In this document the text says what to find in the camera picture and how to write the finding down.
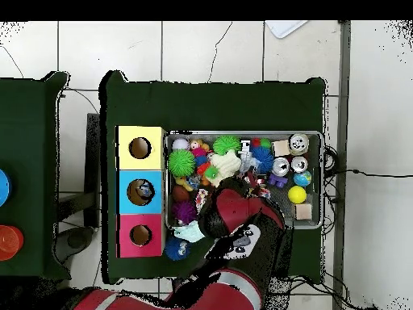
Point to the mint green cloth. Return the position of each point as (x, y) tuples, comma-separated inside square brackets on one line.
[(190, 232)]

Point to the blue spiky ball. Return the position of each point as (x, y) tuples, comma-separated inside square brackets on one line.
[(176, 250), (266, 158)]

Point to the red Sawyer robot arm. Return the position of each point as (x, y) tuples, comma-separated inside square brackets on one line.
[(232, 206)]

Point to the silver mesh bin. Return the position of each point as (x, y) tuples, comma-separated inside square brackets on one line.
[(206, 135)]

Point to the wooden box with three holes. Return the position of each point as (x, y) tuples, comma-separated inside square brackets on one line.
[(151, 200)]

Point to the cream cloth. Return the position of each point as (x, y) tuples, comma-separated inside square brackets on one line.
[(224, 166)]

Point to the large green spiky ball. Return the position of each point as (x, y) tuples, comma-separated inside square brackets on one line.
[(181, 163)]

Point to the white baseball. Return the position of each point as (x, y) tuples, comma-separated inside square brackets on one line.
[(180, 144)]

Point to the purple spiky ball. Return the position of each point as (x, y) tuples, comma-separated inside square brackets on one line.
[(184, 211)]

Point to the silver toy robot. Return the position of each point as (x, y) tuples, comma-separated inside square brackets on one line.
[(245, 145)]

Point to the dark green tablecloth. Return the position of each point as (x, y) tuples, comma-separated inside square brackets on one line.
[(29, 129), (209, 106)]

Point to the wooden cube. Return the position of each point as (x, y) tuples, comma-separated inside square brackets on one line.
[(281, 148), (304, 211)]

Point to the white tray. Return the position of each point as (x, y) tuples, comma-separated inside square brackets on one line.
[(284, 27)]

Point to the red plastic cup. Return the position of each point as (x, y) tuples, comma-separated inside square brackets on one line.
[(21, 239)]

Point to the blue round disc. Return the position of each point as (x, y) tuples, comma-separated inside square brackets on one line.
[(4, 187)]

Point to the orange plastic cup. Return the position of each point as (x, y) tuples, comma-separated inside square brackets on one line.
[(8, 240)]

